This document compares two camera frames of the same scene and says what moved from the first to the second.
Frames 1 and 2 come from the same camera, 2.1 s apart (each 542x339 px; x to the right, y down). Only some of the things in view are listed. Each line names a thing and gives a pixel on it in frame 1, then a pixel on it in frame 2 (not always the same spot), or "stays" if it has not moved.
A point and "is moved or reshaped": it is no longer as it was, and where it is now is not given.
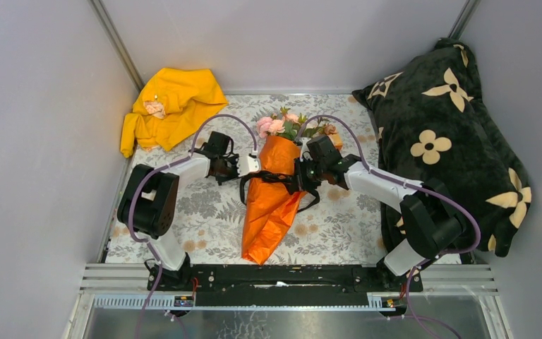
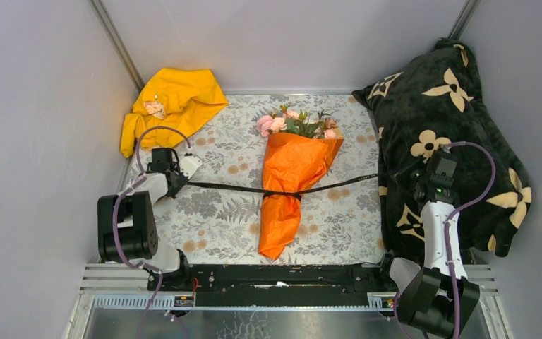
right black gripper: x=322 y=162 -> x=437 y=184
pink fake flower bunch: x=290 y=125 stays
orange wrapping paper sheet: x=271 y=207 is moved or reshaped
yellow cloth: x=169 y=109 stays
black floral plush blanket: x=435 y=125 stays
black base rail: x=286 y=285 stays
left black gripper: x=233 y=160 -> x=173 y=193
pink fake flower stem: x=267 y=126 stays
